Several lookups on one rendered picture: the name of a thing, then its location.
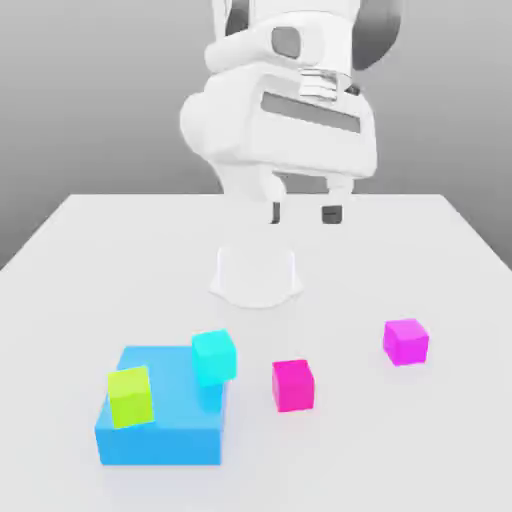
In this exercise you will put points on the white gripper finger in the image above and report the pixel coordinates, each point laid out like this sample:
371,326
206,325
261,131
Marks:
335,196
274,188

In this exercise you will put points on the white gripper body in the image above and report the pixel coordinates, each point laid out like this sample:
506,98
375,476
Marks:
312,148

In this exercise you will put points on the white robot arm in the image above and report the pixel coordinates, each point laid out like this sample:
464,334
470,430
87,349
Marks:
232,132

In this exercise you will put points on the small purple cube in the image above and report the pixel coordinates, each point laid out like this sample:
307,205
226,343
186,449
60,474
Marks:
406,344

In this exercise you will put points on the small cyan cube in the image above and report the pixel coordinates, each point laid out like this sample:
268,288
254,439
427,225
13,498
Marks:
214,358

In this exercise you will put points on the small pink cube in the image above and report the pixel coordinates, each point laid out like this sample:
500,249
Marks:
293,386

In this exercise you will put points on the small lime green cube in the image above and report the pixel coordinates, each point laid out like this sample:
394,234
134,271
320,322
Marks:
131,400

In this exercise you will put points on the large blue box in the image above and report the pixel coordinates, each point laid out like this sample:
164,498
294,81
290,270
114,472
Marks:
168,440

